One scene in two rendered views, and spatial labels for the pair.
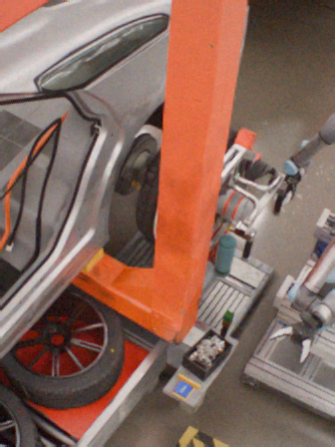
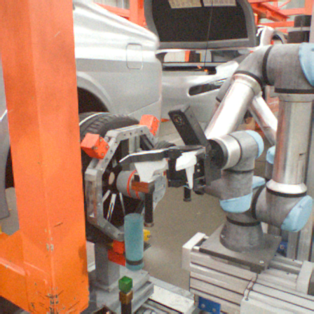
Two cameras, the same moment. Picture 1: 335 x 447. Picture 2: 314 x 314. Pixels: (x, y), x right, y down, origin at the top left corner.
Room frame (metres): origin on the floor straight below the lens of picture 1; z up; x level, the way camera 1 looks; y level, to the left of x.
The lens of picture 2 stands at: (0.43, -0.51, 1.40)
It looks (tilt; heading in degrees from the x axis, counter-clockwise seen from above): 15 degrees down; 4
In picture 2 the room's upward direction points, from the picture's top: straight up
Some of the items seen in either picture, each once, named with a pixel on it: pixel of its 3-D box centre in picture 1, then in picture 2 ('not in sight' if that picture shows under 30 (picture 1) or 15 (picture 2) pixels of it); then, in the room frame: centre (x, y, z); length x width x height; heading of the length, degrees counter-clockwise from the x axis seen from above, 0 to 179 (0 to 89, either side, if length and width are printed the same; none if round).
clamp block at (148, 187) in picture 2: (245, 230); (142, 184); (1.78, -0.35, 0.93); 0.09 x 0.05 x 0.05; 61
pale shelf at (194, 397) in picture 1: (201, 366); not in sight; (1.33, -0.22, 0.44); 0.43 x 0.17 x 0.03; 151
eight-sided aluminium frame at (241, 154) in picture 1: (222, 199); (129, 181); (2.03, -0.25, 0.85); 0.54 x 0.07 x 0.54; 151
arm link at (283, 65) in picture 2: not in sight; (289, 141); (1.43, -0.82, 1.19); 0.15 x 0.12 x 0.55; 48
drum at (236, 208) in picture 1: (235, 206); (141, 184); (2.00, -0.32, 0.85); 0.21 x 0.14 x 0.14; 61
